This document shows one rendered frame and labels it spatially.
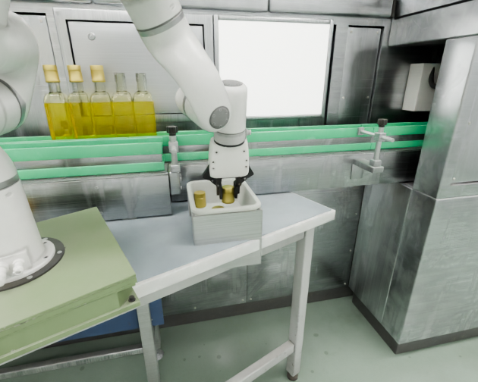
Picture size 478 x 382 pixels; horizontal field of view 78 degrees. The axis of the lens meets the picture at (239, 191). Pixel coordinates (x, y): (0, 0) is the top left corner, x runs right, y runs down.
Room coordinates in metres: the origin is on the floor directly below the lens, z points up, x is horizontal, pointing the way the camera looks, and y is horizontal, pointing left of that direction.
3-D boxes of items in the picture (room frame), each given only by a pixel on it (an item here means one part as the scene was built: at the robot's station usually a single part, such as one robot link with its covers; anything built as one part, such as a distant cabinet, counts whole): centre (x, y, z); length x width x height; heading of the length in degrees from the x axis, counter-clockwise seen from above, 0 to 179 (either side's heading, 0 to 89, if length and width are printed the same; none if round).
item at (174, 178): (0.84, 0.19, 0.85); 0.09 x 0.04 x 0.07; 13
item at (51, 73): (0.87, 0.51, 1.14); 0.04 x 0.04 x 0.04
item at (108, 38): (1.10, 0.10, 1.15); 0.90 x 0.03 x 0.34; 103
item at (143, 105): (0.92, 0.29, 0.99); 0.06 x 0.06 x 0.21; 13
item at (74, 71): (0.89, 0.46, 1.14); 0.04 x 0.04 x 0.04
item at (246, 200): (0.75, 0.05, 0.80); 0.22 x 0.17 x 0.09; 13
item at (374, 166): (0.96, -0.44, 0.90); 0.17 x 0.05 x 0.22; 13
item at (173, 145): (0.82, 0.18, 0.95); 0.17 x 0.03 x 0.12; 13
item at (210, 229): (0.77, 0.06, 0.79); 0.27 x 0.17 x 0.08; 13
